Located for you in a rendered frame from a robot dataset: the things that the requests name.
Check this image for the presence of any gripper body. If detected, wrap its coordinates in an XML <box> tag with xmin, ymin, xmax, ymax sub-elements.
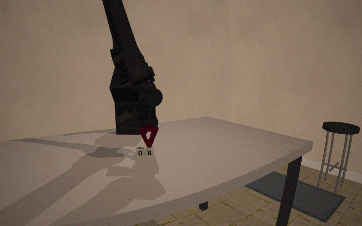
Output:
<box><xmin>138</xmin><ymin>105</ymin><xmax>158</xmax><ymax>129</ymax></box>

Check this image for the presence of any white calendar cube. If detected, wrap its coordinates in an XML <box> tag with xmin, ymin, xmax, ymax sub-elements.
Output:
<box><xmin>136</xmin><ymin>147</ymin><xmax>145</xmax><ymax>156</ymax></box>
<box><xmin>145</xmin><ymin>146</ymin><xmax>154</xmax><ymax>155</ymax></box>

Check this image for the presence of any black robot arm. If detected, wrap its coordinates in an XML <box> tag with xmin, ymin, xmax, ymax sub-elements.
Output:
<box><xmin>102</xmin><ymin>0</ymin><xmax>163</xmax><ymax>122</ymax></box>

